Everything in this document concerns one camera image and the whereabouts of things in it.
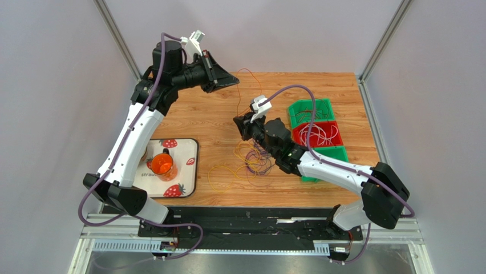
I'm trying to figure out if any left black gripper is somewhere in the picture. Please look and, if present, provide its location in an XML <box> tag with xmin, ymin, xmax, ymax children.
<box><xmin>171</xmin><ymin>50</ymin><xmax>238</xmax><ymax>94</ymax></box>

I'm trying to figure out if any orange cable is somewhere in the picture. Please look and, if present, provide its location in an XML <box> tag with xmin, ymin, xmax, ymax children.
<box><xmin>234</xmin><ymin>68</ymin><xmax>263</xmax><ymax>116</ymax></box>

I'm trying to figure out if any dark red cable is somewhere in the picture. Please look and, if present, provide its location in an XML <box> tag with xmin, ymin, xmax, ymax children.
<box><xmin>296</xmin><ymin>99</ymin><xmax>331</xmax><ymax>122</ymax></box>

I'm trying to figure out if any white cable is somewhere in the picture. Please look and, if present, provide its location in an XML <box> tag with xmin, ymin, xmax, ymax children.
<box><xmin>298</xmin><ymin>123</ymin><xmax>340</xmax><ymax>147</ymax></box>

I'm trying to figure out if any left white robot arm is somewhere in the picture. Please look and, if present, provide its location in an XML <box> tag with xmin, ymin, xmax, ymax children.
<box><xmin>83</xmin><ymin>41</ymin><xmax>239</xmax><ymax>224</ymax></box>

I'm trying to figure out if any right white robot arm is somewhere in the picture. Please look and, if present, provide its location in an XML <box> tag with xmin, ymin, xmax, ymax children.
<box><xmin>233</xmin><ymin>112</ymin><xmax>410</xmax><ymax>231</ymax></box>

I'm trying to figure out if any far green plastic bin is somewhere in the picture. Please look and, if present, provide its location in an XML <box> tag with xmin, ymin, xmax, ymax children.
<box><xmin>287</xmin><ymin>98</ymin><xmax>335</xmax><ymax>129</ymax></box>

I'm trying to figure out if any green plastic bin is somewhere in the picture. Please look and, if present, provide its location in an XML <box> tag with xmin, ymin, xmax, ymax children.
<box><xmin>301</xmin><ymin>146</ymin><xmax>349</xmax><ymax>183</ymax></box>
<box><xmin>287</xmin><ymin>98</ymin><xmax>335</xmax><ymax>129</ymax></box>

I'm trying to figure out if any strawberry pattern tray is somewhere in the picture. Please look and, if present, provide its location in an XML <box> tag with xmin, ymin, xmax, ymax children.
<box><xmin>133</xmin><ymin>138</ymin><xmax>199</xmax><ymax>198</ymax></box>

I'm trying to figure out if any red plastic bin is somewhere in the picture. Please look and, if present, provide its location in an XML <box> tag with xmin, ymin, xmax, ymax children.
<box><xmin>291</xmin><ymin>121</ymin><xmax>344</xmax><ymax>148</ymax></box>

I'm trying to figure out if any orange glass mug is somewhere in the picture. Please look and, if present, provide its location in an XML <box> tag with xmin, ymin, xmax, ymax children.
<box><xmin>150</xmin><ymin>148</ymin><xmax>178</xmax><ymax>182</ymax></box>

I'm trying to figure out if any near green plastic bin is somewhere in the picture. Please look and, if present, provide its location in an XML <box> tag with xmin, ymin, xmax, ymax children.
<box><xmin>301</xmin><ymin>146</ymin><xmax>349</xmax><ymax>183</ymax></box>

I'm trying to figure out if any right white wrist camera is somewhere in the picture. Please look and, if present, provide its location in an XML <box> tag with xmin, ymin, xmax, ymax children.
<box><xmin>250</xmin><ymin>95</ymin><xmax>272</xmax><ymax>123</ymax></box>

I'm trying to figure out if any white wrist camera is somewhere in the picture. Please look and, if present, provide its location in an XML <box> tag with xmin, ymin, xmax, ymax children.
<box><xmin>250</xmin><ymin>95</ymin><xmax>272</xmax><ymax>123</ymax></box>
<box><xmin>180</xmin><ymin>30</ymin><xmax>205</xmax><ymax>57</ymax></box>

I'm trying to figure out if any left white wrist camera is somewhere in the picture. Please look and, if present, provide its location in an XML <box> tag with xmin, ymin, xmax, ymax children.
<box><xmin>180</xmin><ymin>30</ymin><xmax>205</xmax><ymax>57</ymax></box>

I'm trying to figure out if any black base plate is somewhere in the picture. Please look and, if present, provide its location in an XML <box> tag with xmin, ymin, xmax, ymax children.
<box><xmin>137</xmin><ymin>206</ymin><xmax>363</xmax><ymax>251</ymax></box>

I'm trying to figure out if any right aluminium frame post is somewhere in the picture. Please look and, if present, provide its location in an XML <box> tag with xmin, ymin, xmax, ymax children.
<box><xmin>359</xmin><ymin>0</ymin><xmax>414</xmax><ymax>84</ymax></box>

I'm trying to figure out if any aluminium frame post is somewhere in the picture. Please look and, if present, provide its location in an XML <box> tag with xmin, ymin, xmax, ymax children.
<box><xmin>359</xmin><ymin>0</ymin><xmax>414</xmax><ymax>84</ymax></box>
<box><xmin>93</xmin><ymin>0</ymin><xmax>141</xmax><ymax>81</ymax></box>

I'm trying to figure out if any left aluminium frame post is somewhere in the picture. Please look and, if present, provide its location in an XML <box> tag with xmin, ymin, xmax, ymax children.
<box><xmin>93</xmin><ymin>0</ymin><xmax>141</xmax><ymax>81</ymax></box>

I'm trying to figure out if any grey slotted cable duct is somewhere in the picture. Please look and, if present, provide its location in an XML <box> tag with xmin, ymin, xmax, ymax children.
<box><xmin>92</xmin><ymin>239</ymin><xmax>330</xmax><ymax>256</ymax></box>

